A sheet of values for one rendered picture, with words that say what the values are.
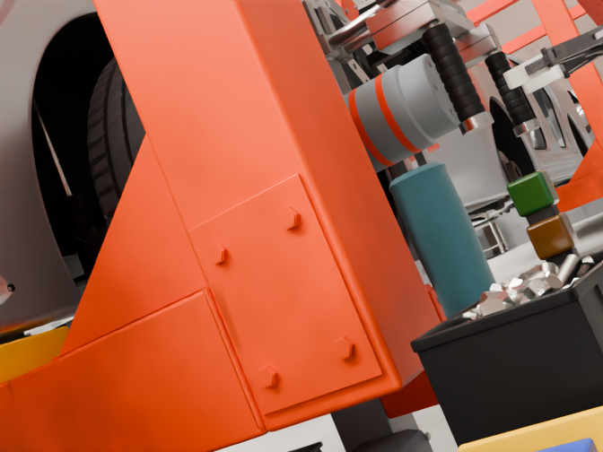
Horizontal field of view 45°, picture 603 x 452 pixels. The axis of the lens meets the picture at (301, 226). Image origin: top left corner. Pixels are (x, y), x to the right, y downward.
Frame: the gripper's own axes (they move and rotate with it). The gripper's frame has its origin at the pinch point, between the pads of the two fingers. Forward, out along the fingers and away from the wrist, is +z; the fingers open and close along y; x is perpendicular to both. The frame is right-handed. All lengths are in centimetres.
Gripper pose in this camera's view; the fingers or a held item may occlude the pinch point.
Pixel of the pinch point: (521, 82)
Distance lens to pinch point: 134.3
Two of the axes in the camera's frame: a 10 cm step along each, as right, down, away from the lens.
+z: -8.0, 3.8, 4.7
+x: -3.9, -9.2, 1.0
